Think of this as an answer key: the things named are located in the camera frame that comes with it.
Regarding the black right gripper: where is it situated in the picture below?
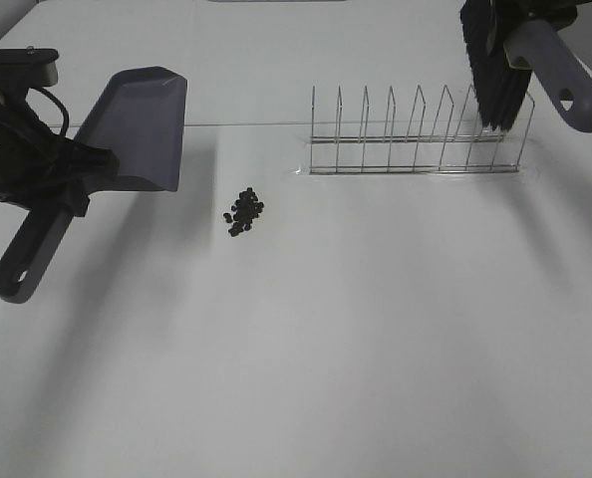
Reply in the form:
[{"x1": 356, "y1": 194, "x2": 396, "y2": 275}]
[{"x1": 489, "y1": 0, "x2": 578, "y2": 30}]

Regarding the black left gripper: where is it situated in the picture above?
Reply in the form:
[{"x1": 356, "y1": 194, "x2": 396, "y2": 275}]
[{"x1": 0, "y1": 87, "x2": 120, "y2": 217}]

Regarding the purple plastic dustpan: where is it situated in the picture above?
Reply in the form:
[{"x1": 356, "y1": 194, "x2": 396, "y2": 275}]
[{"x1": 0, "y1": 67, "x2": 188, "y2": 304}]

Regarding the pile of coffee beans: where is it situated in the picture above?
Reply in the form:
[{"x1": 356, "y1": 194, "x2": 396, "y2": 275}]
[{"x1": 222, "y1": 187, "x2": 265, "y2": 237}]

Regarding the black left camera cable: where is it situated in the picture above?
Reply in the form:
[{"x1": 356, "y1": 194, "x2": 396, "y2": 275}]
[{"x1": 26, "y1": 85, "x2": 72, "y2": 138}]

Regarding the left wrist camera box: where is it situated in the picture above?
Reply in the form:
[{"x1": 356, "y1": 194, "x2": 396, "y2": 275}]
[{"x1": 0, "y1": 47, "x2": 59, "y2": 90}]

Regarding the metal wire dish rack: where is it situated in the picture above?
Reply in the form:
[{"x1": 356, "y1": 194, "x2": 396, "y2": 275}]
[{"x1": 303, "y1": 86, "x2": 535, "y2": 176}]

